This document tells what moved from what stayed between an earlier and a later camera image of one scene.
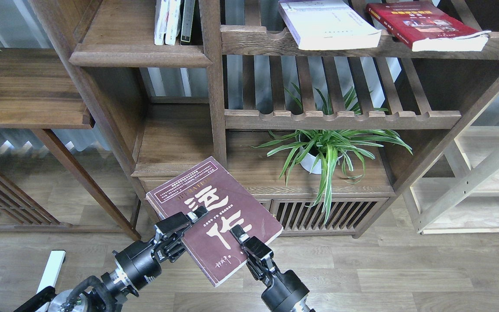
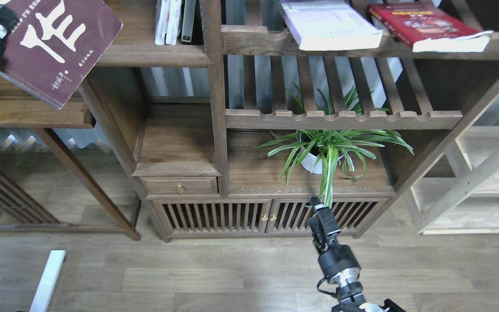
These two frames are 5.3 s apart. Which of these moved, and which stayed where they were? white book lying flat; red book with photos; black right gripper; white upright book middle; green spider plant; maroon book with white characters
Moved: black right gripper; maroon book with white characters
Stayed: red book with photos; white book lying flat; green spider plant; white upright book middle
